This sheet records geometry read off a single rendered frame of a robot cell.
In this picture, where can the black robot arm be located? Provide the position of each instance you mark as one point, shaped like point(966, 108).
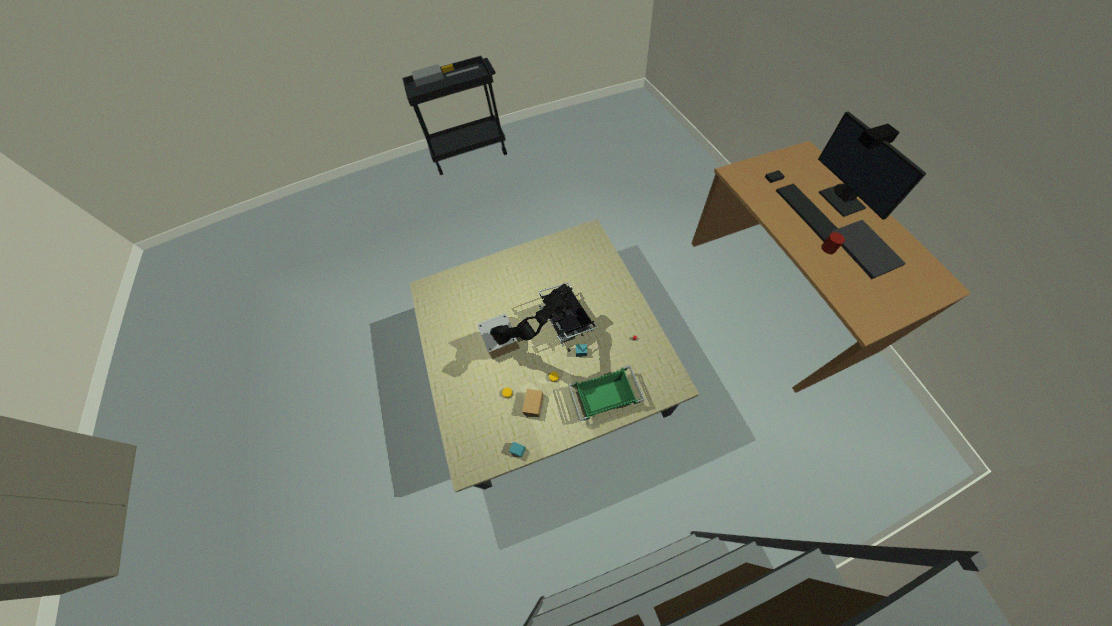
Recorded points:
point(553, 301)

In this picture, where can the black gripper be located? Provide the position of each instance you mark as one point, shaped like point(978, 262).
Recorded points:
point(567, 305)

